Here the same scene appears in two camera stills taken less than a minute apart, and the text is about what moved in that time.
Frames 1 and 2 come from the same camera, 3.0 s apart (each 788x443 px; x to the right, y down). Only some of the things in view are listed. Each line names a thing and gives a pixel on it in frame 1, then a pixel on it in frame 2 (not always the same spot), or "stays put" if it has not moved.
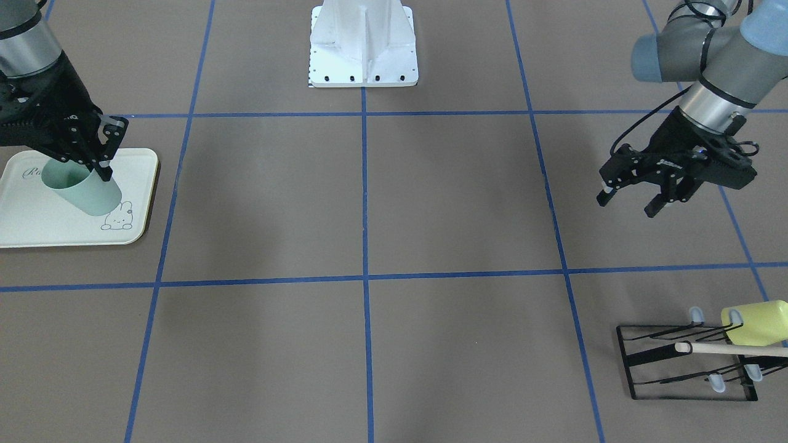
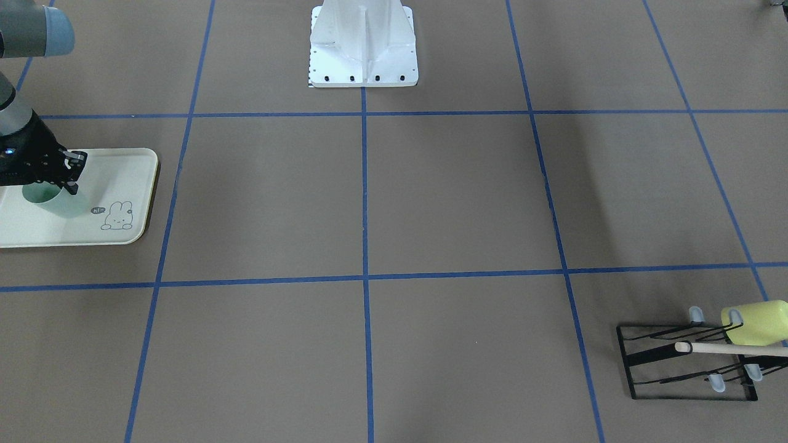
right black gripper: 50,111 -> 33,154
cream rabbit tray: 32,215 stays put
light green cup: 76,183 -> 50,198
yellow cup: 764,323 stays put
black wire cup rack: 694,361 stays put
